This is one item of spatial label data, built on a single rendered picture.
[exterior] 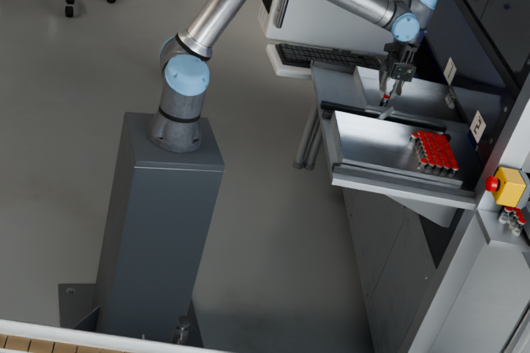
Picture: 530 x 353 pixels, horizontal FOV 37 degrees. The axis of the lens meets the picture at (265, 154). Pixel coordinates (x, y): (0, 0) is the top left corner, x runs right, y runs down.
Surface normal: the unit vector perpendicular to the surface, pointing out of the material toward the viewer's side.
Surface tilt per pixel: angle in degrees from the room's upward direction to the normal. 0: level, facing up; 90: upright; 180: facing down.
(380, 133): 0
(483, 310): 90
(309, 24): 90
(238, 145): 0
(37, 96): 0
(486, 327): 90
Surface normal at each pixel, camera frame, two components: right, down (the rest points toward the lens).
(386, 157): 0.24, -0.82
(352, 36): 0.19, 0.57
